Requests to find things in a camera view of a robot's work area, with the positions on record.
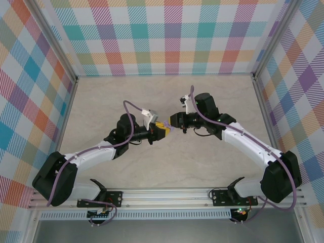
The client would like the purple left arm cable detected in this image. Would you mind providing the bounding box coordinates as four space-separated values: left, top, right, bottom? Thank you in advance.
47 100 146 227

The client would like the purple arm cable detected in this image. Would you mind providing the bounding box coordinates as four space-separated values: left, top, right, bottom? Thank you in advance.
189 85 299 225
47 100 146 227

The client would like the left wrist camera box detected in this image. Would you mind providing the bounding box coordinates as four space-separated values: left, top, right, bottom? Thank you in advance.
141 108 159 129

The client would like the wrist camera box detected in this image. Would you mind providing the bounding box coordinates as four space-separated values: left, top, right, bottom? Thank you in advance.
179 94 197 115
141 108 159 129

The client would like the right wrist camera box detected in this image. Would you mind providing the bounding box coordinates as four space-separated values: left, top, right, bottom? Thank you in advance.
179 94 197 115

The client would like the thin black right gripper wire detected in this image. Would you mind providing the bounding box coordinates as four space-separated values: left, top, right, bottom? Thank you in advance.
192 127 211 138

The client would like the aluminium table side rail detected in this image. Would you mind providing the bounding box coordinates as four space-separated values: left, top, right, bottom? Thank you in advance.
45 77 79 190
252 75 289 189

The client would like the long aluminium base rail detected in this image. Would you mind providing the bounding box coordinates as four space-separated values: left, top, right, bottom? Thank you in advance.
27 187 307 210

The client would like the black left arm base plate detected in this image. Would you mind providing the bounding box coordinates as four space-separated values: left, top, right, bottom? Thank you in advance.
76 191 124 209

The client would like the slotted grey cable duct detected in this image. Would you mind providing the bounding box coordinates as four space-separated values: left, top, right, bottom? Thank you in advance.
39 209 232 220

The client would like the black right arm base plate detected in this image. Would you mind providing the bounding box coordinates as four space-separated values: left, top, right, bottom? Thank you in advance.
211 189 259 207

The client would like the aluminium frame post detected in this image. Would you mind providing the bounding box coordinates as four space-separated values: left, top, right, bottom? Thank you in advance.
29 0 78 83
252 0 302 82

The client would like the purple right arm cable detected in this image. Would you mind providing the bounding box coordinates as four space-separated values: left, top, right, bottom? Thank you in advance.
189 85 299 225

